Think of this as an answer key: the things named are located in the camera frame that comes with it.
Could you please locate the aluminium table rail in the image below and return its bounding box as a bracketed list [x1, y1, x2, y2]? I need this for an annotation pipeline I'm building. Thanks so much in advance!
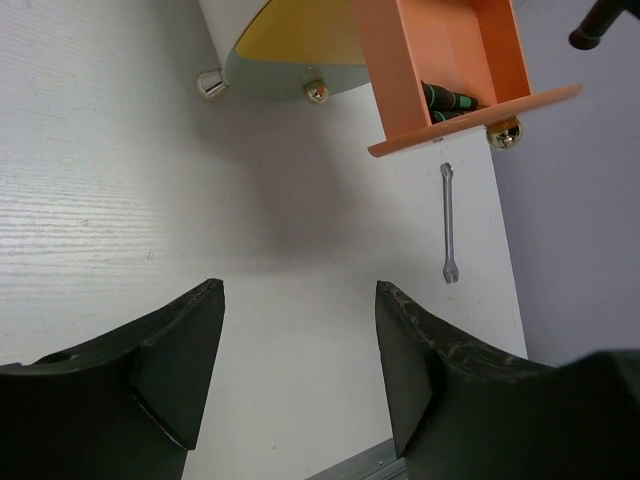
[308, 439, 408, 480]

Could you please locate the silver open-end wrench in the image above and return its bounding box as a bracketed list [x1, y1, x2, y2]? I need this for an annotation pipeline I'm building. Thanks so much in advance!
[440, 162, 459, 284]

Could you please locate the cream drawer cabinet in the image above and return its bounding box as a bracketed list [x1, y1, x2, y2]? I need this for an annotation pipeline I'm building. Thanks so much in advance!
[197, 0, 369, 105]

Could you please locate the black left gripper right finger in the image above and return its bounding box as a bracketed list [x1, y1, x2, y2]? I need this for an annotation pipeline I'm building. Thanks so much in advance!
[375, 281, 639, 479]

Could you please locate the orange drawer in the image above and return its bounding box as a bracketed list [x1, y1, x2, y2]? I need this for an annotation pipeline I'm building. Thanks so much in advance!
[354, 0, 583, 158]

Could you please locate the black green precision screwdriver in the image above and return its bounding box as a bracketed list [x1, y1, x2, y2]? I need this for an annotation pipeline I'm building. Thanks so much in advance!
[430, 110, 466, 124]
[568, 0, 639, 51]
[421, 82, 484, 112]

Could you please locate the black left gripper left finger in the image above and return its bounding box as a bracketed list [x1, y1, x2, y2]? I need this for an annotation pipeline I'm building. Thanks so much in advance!
[1, 279, 224, 479]

